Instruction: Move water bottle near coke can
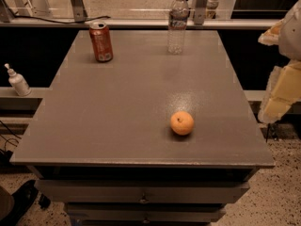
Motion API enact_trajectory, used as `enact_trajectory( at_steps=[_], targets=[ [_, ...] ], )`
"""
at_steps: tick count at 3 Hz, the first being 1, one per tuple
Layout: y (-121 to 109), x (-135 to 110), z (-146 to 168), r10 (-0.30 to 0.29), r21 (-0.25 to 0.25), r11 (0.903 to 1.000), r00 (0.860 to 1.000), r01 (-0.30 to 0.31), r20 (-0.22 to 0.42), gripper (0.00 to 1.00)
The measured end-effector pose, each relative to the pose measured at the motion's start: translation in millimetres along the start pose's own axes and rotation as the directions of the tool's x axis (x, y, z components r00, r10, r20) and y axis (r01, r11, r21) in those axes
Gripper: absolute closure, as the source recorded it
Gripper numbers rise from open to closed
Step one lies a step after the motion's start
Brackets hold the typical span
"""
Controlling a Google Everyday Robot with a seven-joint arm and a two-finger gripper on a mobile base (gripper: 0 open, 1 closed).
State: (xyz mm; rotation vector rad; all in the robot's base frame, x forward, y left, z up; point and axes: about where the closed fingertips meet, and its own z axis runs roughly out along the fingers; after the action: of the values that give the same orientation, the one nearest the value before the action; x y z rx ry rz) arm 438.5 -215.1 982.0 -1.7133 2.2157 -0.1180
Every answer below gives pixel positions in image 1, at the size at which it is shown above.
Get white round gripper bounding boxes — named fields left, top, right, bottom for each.
left=258, top=0, right=301, bottom=123

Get clear plastic water bottle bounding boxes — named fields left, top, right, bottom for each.
left=167, top=0, right=189, bottom=55

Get red coke can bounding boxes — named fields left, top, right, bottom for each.
left=89, top=22, right=113, bottom=62

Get white pump dispenser bottle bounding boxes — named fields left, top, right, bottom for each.
left=5, top=63, right=31, bottom=96

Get orange fruit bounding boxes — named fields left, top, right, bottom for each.
left=170, top=111, right=195, bottom=136

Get grey drawer cabinet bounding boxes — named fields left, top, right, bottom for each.
left=11, top=30, right=274, bottom=226

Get upper grey drawer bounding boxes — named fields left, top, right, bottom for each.
left=35, top=180, right=249, bottom=204

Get grey drawer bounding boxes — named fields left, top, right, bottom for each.
left=35, top=180, right=249, bottom=204
left=65, top=203, right=226, bottom=222

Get lower grey drawer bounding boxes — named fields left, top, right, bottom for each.
left=65, top=203, right=226, bottom=222

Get grey metal bracket right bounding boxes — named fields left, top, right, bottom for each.
left=193, top=0, right=208, bottom=25

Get grey metal bracket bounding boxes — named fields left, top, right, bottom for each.
left=71, top=0, right=87, bottom=23
left=193, top=0, right=208, bottom=25

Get grey metal bracket left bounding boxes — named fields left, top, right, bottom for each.
left=71, top=0, right=87, bottom=23

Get black cable on ledge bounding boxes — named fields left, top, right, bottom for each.
left=0, top=0, right=111, bottom=25

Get black cables on floor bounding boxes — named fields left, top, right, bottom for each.
left=0, top=120, right=23, bottom=167

